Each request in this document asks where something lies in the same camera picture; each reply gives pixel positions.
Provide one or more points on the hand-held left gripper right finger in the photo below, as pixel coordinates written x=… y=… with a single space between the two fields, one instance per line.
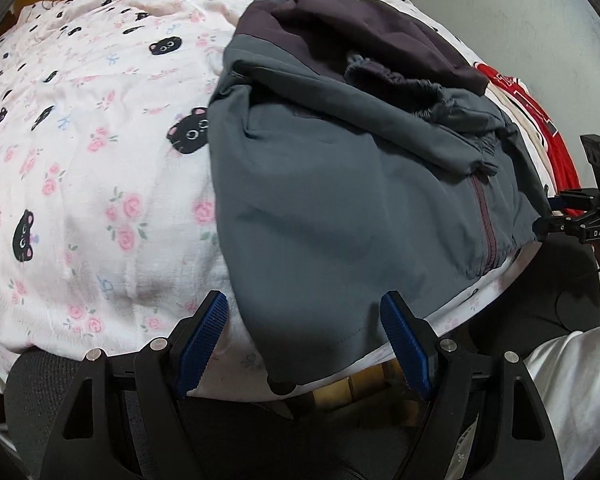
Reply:
x=410 y=347

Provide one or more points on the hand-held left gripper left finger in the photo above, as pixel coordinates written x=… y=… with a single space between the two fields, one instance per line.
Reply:
x=202 y=345

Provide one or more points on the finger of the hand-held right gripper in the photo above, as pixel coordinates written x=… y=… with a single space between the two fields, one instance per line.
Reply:
x=577 y=200
x=562 y=222

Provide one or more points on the purple grey hooded jacket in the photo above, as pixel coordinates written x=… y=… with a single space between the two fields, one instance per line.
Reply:
x=330 y=185

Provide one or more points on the person's right forearm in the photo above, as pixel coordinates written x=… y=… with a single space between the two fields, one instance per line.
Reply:
x=580 y=390

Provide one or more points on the black mesh chair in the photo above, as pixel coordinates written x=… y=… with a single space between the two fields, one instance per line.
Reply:
x=530 y=300

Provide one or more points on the red jersey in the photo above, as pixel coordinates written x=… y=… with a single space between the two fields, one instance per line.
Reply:
x=540 y=115

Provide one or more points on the white garment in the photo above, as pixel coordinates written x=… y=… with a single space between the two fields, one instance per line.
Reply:
x=522 y=125

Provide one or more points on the pink cat print duvet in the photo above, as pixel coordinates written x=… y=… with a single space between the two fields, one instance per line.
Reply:
x=105 y=160

